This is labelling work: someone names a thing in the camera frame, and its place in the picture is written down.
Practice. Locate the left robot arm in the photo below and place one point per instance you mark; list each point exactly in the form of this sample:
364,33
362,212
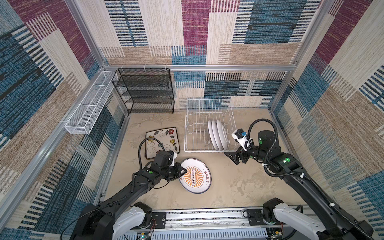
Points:
99,222

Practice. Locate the black wire shelf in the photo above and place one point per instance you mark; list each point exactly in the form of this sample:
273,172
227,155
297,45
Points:
145,90

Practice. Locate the white mesh wall basket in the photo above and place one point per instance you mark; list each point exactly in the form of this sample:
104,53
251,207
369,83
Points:
87,112

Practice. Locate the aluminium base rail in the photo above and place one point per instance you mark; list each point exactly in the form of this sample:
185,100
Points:
205,224

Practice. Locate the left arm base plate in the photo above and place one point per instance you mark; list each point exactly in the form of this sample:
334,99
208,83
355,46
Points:
155,220

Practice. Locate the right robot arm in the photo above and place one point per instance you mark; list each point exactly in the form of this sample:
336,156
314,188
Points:
334,222

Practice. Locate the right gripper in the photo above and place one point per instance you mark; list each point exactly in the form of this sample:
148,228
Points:
234,156

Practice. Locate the white round plate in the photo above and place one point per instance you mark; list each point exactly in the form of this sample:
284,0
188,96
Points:
198,179
212,135
216,136
222,135

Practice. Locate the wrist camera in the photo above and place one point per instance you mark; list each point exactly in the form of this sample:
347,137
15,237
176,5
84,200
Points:
172,158
241,137

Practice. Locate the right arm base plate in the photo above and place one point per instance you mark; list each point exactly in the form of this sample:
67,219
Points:
255,217

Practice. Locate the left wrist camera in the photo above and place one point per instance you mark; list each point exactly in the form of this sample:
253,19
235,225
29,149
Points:
172,158

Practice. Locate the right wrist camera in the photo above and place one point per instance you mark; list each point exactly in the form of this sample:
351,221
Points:
241,137

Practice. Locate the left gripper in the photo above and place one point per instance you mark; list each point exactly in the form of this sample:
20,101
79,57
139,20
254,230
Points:
177,167

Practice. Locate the white wire dish rack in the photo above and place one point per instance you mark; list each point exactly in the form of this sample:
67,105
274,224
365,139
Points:
198,113

